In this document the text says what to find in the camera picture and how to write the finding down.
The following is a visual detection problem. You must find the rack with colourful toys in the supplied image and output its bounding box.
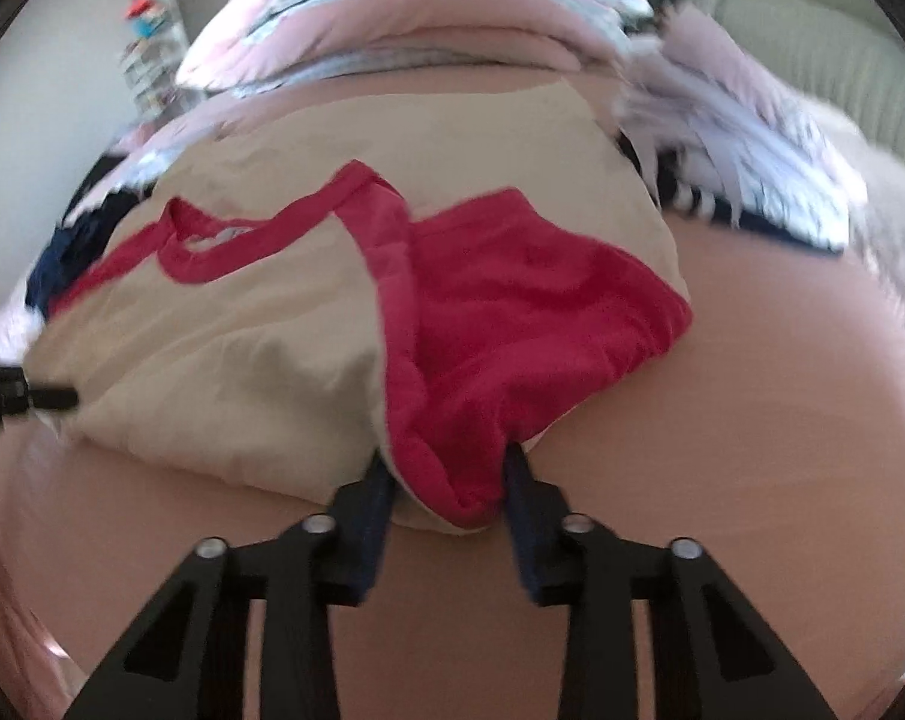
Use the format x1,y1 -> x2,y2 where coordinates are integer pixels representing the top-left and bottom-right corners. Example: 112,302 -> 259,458
118,0 -> 187,117

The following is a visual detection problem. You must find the cream and red t-shirt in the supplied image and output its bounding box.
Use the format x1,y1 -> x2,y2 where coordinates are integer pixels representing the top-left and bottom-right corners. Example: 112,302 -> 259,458
28,75 -> 697,535

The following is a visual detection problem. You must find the pink bed sheet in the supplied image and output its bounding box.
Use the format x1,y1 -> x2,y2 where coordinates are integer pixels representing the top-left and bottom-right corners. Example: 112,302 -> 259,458
0,52 -> 905,720

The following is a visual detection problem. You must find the pale crumpled blanket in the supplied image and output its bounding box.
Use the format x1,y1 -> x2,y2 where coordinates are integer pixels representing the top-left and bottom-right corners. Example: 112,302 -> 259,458
816,101 -> 905,290

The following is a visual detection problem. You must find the navy blue garment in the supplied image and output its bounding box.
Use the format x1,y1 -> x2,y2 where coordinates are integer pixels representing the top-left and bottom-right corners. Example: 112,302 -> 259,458
23,184 -> 164,320

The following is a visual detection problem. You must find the grey-green sofa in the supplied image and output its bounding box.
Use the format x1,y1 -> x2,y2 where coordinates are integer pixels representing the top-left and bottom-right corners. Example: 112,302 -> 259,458
705,0 -> 905,192

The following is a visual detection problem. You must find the pink printed quilt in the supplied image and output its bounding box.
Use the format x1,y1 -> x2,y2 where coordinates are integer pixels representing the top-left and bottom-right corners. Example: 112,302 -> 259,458
175,0 -> 657,100

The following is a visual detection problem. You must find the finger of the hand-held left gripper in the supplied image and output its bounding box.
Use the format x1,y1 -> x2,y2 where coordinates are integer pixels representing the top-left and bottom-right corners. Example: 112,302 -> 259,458
0,364 -> 80,434

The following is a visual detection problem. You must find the white lilac striped garment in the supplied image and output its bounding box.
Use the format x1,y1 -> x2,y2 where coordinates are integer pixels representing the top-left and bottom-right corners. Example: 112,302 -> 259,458
615,0 -> 871,241

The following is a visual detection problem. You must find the navy white striped garment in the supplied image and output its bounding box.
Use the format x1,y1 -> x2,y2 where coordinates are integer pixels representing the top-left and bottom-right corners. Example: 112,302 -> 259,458
623,131 -> 852,257

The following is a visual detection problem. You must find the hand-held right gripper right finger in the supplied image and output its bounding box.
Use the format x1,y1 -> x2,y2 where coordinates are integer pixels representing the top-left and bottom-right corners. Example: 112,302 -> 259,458
501,441 -> 835,720

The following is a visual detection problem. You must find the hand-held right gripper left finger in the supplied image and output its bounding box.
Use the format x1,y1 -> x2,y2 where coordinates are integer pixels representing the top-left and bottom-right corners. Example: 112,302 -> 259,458
62,457 -> 401,720

